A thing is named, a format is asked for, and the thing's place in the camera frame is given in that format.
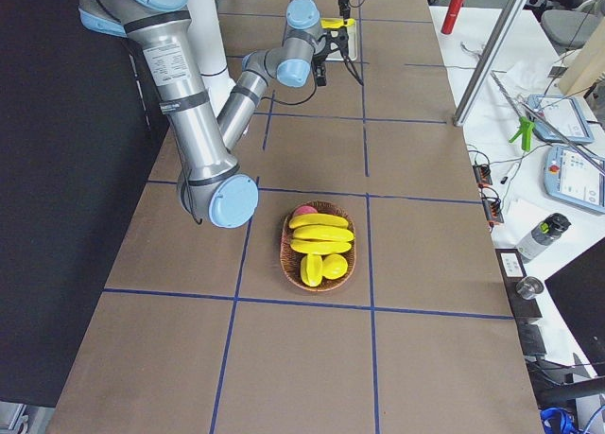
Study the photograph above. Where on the yellow banana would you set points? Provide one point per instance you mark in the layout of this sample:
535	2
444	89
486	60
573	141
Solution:
320	239
318	219

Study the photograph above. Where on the pink apple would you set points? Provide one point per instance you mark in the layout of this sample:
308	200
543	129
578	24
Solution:
304	210

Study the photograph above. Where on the yellow lemon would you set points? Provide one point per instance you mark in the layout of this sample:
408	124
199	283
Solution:
334	266

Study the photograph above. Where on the small metal cup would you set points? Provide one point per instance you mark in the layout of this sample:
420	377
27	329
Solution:
529	288

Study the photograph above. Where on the black power strip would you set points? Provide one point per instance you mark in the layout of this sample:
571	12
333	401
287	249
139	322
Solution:
490	199

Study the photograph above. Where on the yellow star fruit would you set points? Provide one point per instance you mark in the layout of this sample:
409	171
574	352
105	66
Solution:
311	270

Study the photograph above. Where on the red cylinder bottle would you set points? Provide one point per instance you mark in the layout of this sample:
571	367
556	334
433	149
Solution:
451	16

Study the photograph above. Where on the clear water bottle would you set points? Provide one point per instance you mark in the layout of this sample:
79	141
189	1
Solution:
544	234

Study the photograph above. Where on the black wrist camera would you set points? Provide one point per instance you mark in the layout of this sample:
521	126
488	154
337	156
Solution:
340	46

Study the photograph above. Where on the brown wicker basket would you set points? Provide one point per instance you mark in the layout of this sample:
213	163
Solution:
291	260

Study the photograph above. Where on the white bear print tray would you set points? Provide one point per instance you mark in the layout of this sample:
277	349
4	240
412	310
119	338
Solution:
354	38

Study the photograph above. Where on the teach pendant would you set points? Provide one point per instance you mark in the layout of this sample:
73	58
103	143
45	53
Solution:
570	178
565	115

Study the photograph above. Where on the teach pendant far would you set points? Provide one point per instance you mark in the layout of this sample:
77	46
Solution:
565	115

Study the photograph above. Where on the aluminium frame post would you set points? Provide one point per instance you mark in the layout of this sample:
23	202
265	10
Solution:
501	29

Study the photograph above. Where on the teach pendant near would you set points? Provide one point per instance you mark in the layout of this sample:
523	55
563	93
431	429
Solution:
570	178

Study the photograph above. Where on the yellow banana middle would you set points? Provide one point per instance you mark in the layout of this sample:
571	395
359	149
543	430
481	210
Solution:
320	239

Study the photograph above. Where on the yellow banana front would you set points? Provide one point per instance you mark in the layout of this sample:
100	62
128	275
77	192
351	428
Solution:
318	219

